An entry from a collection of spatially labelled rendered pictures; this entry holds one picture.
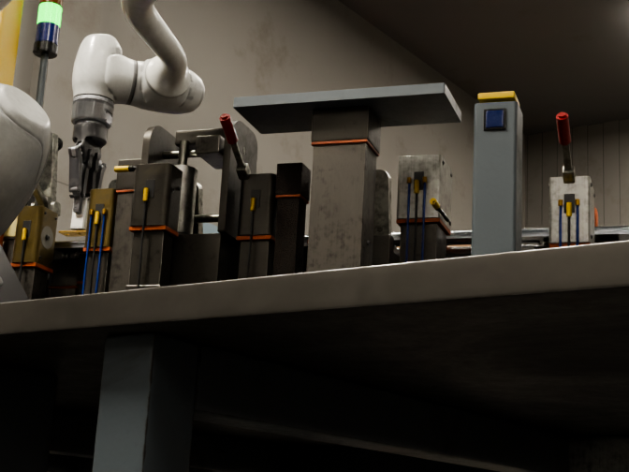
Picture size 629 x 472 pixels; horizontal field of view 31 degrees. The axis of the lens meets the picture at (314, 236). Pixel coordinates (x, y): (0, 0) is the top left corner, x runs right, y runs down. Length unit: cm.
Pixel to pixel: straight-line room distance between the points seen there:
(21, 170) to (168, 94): 95
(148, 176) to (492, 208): 64
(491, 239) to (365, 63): 646
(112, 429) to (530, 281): 54
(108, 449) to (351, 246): 69
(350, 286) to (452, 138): 815
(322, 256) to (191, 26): 491
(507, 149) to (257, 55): 538
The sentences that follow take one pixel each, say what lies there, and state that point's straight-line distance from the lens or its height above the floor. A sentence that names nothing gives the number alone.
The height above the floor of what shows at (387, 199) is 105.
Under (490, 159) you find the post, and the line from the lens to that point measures 186.
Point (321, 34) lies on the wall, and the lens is 782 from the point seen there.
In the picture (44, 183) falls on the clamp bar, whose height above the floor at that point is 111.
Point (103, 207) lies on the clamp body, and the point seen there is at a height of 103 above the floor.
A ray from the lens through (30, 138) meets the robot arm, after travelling 167.
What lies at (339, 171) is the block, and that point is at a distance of 192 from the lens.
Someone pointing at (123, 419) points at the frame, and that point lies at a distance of 132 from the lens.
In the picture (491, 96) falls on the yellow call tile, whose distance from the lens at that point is 191.
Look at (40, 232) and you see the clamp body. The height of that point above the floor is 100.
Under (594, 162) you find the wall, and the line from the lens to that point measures 1018.
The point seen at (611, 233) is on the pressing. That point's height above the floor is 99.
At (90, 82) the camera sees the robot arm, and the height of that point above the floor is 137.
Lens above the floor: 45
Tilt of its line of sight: 14 degrees up
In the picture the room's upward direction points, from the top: 3 degrees clockwise
